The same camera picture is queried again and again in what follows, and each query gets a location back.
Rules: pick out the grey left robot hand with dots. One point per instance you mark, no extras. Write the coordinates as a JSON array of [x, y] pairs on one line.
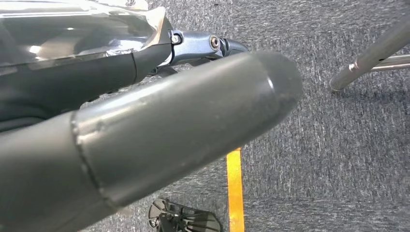
[[160, 121]]

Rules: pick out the stainless steel workbench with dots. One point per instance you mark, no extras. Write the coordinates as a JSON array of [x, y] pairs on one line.
[[368, 60]]

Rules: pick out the black robot foot assembly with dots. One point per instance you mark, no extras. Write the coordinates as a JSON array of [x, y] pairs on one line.
[[179, 217]]

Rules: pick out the yellow floor tape square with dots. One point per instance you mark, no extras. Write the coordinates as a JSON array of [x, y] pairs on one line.
[[235, 192]]

